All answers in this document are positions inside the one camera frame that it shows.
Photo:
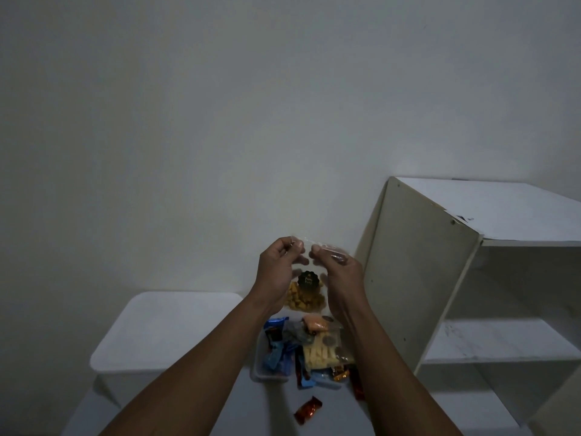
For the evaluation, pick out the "person's left hand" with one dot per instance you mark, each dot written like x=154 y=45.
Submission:
x=274 y=272

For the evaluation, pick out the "person's right hand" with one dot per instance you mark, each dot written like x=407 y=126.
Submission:
x=345 y=286

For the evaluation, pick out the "clear bag of orange-yellow snacks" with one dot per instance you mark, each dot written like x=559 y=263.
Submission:
x=307 y=297

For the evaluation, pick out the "clear bag of orange snacks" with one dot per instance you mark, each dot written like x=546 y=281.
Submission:
x=315 y=324

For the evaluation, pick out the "clear bag of grey snacks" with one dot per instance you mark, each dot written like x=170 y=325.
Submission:
x=295 y=333

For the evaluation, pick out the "pile of candies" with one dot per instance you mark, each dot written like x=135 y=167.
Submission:
x=283 y=354

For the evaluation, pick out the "white plastic storage bin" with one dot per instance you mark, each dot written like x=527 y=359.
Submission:
x=168 y=326

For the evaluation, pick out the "red candy wrapper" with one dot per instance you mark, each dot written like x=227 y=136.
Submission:
x=307 y=410

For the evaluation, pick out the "person's right forearm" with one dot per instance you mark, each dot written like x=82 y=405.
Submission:
x=399 y=381

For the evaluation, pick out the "person's left forearm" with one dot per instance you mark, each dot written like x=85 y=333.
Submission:
x=190 y=376

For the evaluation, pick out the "white shelf unit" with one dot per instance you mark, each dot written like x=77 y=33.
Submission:
x=426 y=276

